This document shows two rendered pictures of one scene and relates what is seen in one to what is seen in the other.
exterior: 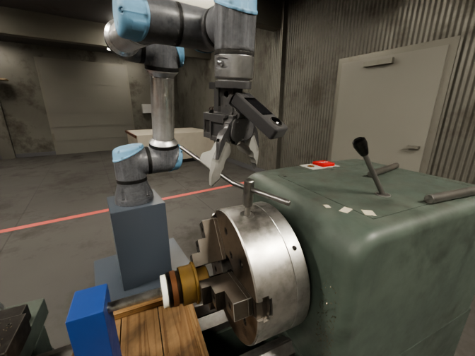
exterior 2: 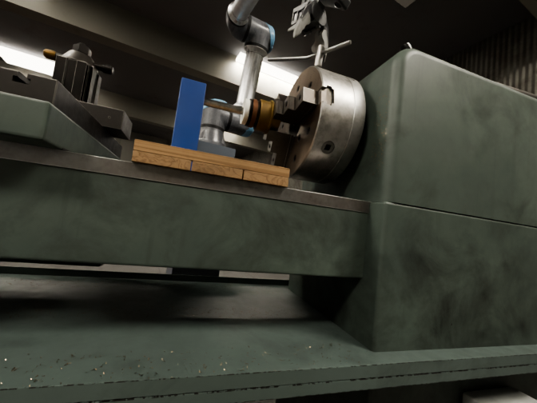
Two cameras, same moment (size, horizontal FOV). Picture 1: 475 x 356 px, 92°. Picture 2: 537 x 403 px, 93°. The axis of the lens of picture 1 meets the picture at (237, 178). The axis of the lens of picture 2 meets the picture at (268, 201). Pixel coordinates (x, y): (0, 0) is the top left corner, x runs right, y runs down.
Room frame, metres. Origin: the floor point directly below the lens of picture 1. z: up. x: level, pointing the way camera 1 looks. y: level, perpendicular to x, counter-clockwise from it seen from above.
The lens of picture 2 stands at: (-0.25, -0.01, 0.79)
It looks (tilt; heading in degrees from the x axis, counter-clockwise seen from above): 5 degrees up; 6
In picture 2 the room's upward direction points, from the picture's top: 7 degrees clockwise
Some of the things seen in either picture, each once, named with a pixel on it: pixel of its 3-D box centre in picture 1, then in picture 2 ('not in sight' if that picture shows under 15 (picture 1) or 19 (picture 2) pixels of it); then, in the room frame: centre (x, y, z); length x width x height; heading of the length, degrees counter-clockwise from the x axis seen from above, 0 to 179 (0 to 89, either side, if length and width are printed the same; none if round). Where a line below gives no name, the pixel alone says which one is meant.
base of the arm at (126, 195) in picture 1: (133, 188); (210, 138); (0.90, 0.44, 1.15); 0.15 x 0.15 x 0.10
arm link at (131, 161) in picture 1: (131, 161); (215, 115); (0.90, 0.43, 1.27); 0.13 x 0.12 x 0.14; 123
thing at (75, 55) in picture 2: not in sight; (80, 62); (0.31, 0.58, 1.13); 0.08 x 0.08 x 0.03
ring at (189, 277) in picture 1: (187, 284); (263, 116); (0.44, 0.11, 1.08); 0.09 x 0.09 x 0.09; 24
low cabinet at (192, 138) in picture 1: (169, 144); not in sight; (7.12, 2.11, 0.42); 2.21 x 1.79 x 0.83; 123
